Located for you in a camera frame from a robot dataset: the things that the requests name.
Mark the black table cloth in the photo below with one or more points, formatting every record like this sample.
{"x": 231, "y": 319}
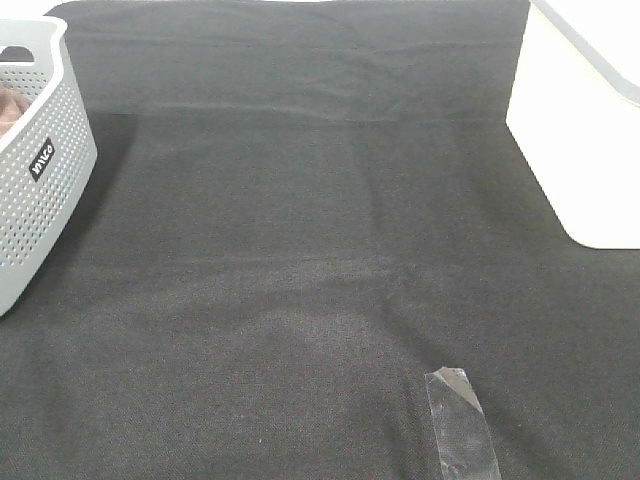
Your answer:
{"x": 297, "y": 212}

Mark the grey perforated laundry basket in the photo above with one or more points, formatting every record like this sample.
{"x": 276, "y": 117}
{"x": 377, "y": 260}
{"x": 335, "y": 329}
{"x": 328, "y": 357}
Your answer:
{"x": 47, "y": 156}

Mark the brown towel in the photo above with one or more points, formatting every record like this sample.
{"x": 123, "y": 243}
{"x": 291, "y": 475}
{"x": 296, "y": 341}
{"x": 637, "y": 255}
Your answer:
{"x": 13, "y": 106}

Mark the white plastic basket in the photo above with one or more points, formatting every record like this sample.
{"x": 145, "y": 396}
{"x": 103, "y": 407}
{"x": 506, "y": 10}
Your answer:
{"x": 574, "y": 113}

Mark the clear tape strip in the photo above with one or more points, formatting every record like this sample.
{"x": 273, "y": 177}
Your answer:
{"x": 463, "y": 440}

